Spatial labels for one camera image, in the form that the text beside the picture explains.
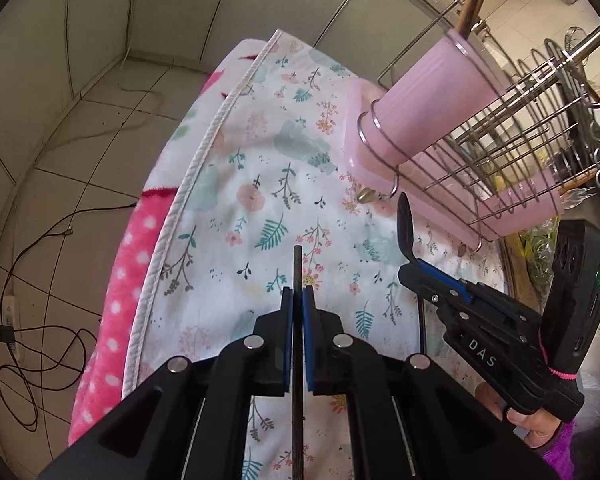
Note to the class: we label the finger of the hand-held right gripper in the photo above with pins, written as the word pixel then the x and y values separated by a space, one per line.
pixel 445 310
pixel 445 280

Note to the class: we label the pink utensil cup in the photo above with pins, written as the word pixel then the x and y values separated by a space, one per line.
pixel 420 105

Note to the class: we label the clear plastic fork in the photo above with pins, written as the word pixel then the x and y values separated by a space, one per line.
pixel 577 195

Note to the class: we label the black spoon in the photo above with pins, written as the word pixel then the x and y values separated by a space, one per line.
pixel 405 225

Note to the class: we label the pink polka dot blanket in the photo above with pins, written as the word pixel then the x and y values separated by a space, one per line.
pixel 125 285

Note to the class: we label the black chopstick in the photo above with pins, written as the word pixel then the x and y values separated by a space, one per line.
pixel 297 270

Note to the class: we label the black plug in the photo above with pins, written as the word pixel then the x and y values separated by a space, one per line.
pixel 1 334

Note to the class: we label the pink drip tray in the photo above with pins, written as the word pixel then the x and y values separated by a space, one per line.
pixel 360 125

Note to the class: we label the clear plastic bags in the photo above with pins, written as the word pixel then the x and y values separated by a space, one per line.
pixel 536 245

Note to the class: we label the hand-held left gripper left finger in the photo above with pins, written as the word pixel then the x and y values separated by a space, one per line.
pixel 287 340

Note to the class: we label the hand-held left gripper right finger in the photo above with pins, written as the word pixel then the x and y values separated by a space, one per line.
pixel 309 340

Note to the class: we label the person's right hand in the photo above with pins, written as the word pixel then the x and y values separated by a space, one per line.
pixel 527 422

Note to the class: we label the floral printed cloth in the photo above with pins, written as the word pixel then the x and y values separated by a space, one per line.
pixel 260 185

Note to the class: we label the white power strip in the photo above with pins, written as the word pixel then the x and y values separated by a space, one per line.
pixel 11 320

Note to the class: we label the person's right forearm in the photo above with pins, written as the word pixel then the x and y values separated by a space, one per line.
pixel 572 442

